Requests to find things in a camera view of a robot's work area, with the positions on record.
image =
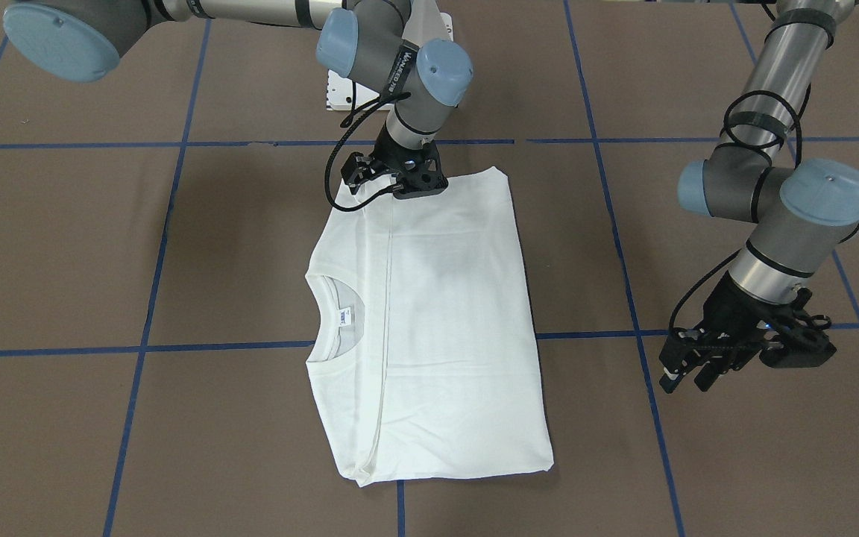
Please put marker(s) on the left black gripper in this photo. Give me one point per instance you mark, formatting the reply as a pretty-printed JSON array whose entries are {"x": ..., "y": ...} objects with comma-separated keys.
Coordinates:
[{"x": 728, "y": 307}]

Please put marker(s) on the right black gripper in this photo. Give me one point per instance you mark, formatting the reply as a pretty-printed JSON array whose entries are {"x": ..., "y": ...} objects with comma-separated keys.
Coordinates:
[{"x": 361, "y": 171}]

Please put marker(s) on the white central pillar with base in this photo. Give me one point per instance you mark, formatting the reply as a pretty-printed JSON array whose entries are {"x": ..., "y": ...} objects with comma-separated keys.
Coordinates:
[{"x": 363, "y": 44}]

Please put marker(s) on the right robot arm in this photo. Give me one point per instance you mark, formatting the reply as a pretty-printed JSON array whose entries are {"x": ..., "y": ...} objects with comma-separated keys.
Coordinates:
[{"x": 208, "y": 71}]

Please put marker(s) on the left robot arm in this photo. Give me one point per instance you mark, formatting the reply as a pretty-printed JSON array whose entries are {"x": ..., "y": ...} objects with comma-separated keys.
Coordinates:
[{"x": 801, "y": 210}]

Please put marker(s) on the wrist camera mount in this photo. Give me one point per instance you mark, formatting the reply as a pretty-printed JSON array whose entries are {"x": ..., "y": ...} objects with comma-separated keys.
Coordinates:
[
  {"x": 800, "y": 340},
  {"x": 361, "y": 168}
]

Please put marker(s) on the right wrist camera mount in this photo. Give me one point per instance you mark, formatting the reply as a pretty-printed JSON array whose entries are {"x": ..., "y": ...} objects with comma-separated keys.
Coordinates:
[{"x": 361, "y": 168}]

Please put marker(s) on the white long-sleeve printed shirt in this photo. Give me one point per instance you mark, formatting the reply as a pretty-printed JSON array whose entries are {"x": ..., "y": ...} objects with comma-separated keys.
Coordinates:
[{"x": 425, "y": 364}]

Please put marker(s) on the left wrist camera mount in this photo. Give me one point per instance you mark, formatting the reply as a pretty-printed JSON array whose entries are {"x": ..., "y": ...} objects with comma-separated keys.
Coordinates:
[{"x": 800, "y": 340}]

